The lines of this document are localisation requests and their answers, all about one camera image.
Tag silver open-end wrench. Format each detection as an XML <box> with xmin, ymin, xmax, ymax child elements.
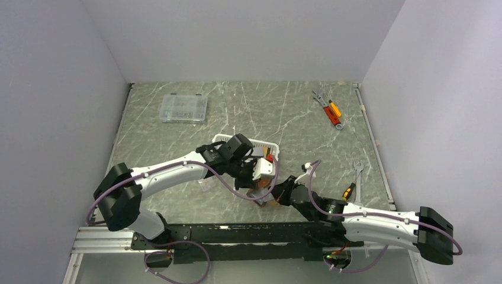
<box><xmin>353</xmin><ymin>161</ymin><xmax>364</xmax><ymax>206</ymax></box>

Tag yellow black screwdriver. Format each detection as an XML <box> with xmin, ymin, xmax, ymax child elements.
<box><xmin>342</xmin><ymin>182</ymin><xmax>356</xmax><ymax>201</ymax></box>

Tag clear plastic card sleeve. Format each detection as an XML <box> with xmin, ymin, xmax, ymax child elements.
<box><xmin>198</xmin><ymin>177</ymin><xmax>216</xmax><ymax>192</ymax></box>

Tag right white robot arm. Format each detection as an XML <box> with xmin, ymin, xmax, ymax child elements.
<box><xmin>271</xmin><ymin>176</ymin><xmax>456</xmax><ymax>265</ymax></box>

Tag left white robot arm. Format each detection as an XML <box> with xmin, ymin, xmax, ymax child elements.
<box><xmin>94</xmin><ymin>134</ymin><xmax>254</xmax><ymax>249</ymax></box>

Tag brown leather card holder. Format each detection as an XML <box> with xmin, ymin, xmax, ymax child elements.
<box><xmin>246</xmin><ymin>177</ymin><xmax>280</xmax><ymax>207</ymax></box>

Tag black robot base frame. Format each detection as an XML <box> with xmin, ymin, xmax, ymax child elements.
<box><xmin>131</xmin><ymin>222</ymin><xmax>363</xmax><ymax>264</ymax></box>

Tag clear plastic organizer box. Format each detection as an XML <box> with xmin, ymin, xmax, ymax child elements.
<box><xmin>159</xmin><ymin>93</ymin><xmax>208</xmax><ymax>124</ymax></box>

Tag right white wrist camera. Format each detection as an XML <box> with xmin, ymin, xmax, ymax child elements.
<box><xmin>294</xmin><ymin>162</ymin><xmax>316</xmax><ymax>185</ymax></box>

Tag red adjustable wrench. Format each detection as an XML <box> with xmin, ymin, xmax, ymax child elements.
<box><xmin>323</xmin><ymin>106</ymin><xmax>343</xmax><ymax>130</ymax></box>

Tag yellow handled screwdriver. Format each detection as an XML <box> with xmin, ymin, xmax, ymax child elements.
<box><xmin>329</xmin><ymin>100</ymin><xmax>342</xmax><ymax>118</ymax></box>

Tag white plastic basket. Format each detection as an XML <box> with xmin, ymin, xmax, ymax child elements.
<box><xmin>211</xmin><ymin>133</ymin><xmax>280</xmax><ymax>161</ymax></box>

